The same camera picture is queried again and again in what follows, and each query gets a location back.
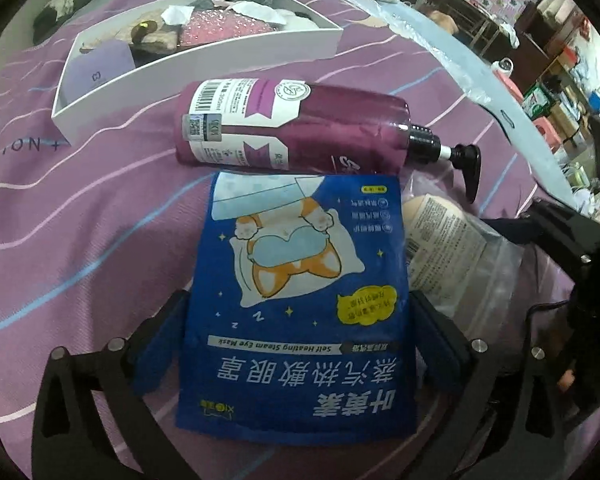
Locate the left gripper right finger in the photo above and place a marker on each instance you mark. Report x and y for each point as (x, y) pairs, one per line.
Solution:
(505, 418)

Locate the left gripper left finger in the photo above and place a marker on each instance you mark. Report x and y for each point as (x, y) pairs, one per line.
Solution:
(69, 438)

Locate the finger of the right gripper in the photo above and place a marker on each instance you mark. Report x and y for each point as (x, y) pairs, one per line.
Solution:
(571, 240)

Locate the bagged powder puff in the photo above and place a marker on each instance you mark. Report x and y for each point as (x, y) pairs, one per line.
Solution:
(463, 267)

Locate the blue eye mask pouch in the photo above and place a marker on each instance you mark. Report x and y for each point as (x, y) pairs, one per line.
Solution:
(297, 326)

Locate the purple shampoo pump bottle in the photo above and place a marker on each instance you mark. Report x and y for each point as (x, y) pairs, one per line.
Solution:
(308, 128)

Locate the lilac soft pouch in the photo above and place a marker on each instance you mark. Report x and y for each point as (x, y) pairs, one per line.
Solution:
(90, 70)

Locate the beige plaid cloth pouch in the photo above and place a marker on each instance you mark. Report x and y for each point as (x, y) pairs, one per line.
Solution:
(150, 35)

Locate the pink glitter sponge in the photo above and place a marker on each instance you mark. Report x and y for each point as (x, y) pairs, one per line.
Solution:
(209, 26)

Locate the clear plastic sheet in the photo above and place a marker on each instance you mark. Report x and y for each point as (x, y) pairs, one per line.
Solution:
(480, 85)

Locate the purple striped bed sheet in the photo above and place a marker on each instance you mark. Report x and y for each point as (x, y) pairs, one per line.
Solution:
(94, 237)

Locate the white cardboard box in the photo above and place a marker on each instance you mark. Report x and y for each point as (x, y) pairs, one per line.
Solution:
(168, 76)

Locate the black white garment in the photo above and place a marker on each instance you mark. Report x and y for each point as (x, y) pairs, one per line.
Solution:
(54, 14)

